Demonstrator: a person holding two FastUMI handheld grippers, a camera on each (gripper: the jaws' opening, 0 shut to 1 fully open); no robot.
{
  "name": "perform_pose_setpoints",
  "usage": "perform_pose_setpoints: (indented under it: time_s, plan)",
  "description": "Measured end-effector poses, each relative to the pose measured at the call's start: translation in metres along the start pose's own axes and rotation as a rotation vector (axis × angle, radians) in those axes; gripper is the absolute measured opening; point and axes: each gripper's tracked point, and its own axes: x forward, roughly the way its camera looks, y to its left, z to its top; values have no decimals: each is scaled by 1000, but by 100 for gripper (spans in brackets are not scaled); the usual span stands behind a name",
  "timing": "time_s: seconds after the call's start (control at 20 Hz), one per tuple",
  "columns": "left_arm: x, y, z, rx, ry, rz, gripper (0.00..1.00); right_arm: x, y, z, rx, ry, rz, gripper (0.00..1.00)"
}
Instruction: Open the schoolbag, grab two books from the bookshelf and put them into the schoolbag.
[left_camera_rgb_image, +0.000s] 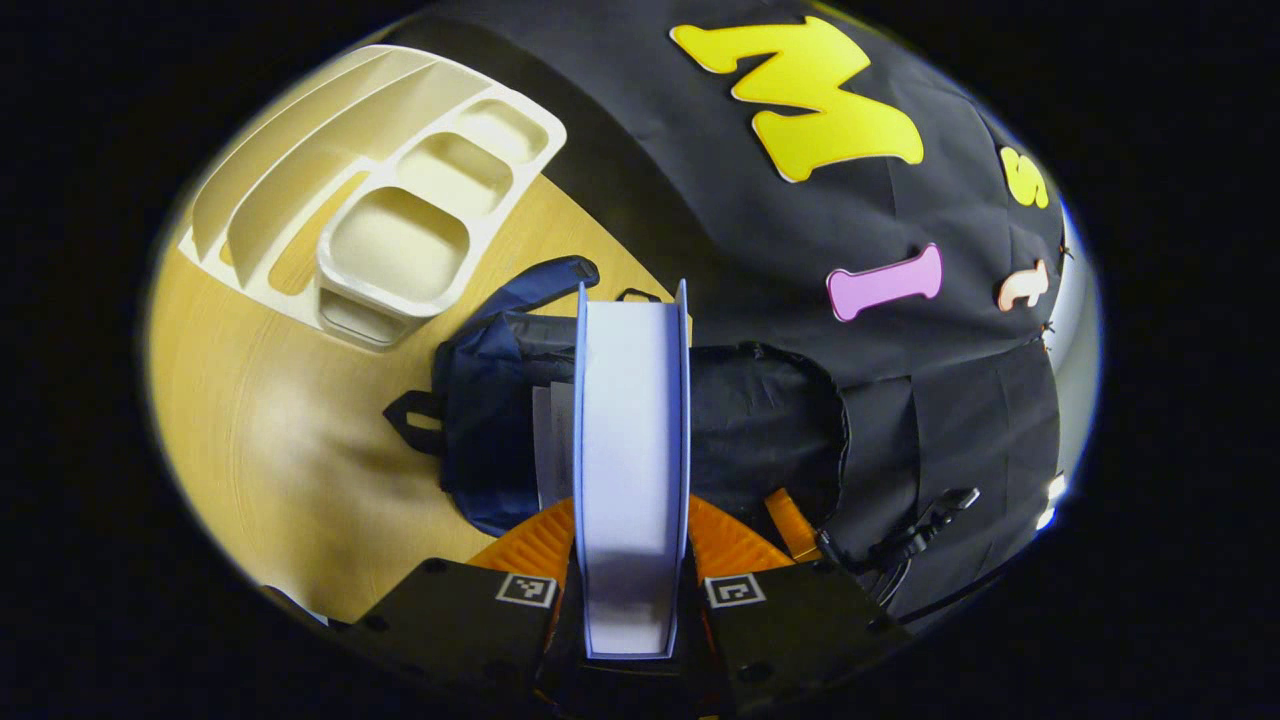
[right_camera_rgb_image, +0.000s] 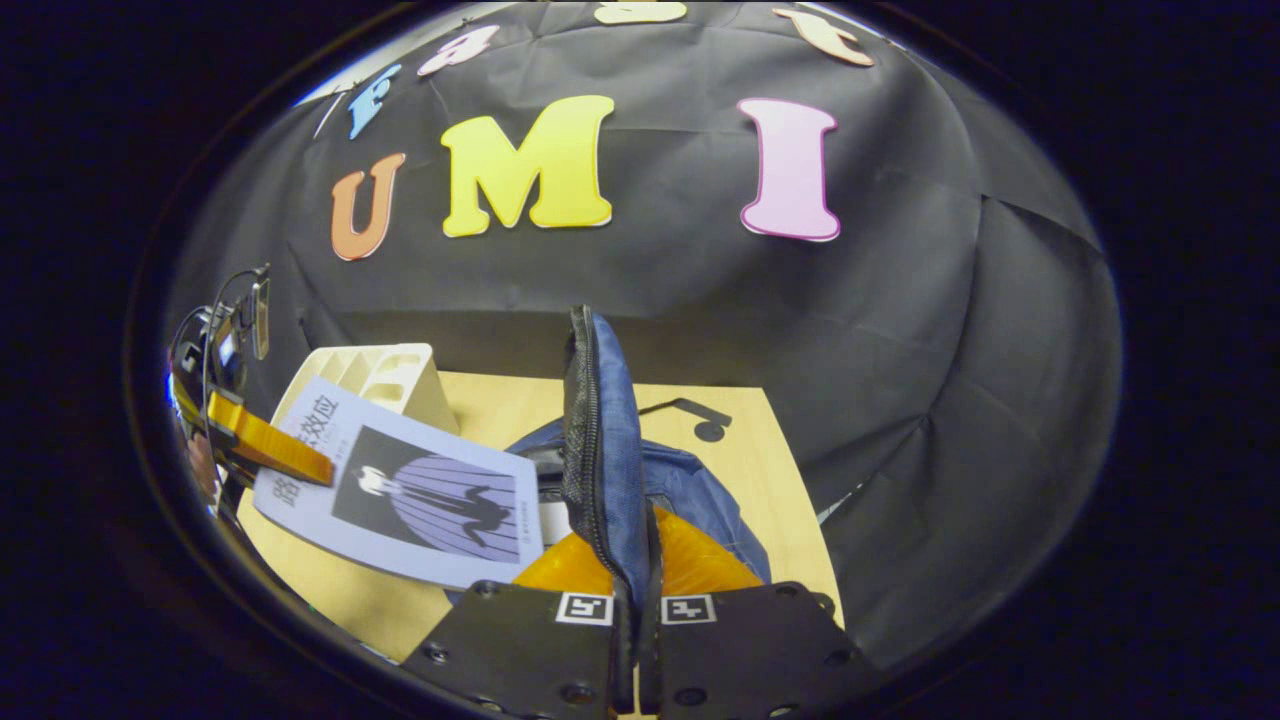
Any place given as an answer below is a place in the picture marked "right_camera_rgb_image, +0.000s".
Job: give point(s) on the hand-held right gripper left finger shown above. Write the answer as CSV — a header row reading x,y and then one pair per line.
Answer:
x,y
520,640

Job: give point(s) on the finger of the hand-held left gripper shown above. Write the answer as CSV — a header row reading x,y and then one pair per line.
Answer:
x,y
275,445

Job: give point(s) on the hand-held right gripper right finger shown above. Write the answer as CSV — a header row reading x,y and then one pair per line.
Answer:
x,y
750,650

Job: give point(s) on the white cover book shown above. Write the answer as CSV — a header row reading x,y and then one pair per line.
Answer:
x,y
553,522

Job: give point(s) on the cream plastic bookshelf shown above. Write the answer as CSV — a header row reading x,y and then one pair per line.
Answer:
x,y
400,385

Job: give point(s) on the purple cover book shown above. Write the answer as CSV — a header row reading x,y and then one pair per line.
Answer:
x,y
430,500

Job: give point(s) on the blue schoolbag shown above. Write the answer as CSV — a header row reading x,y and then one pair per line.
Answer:
x,y
615,430

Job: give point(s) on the black backdrop cloth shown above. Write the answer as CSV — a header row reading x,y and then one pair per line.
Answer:
x,y
700,280

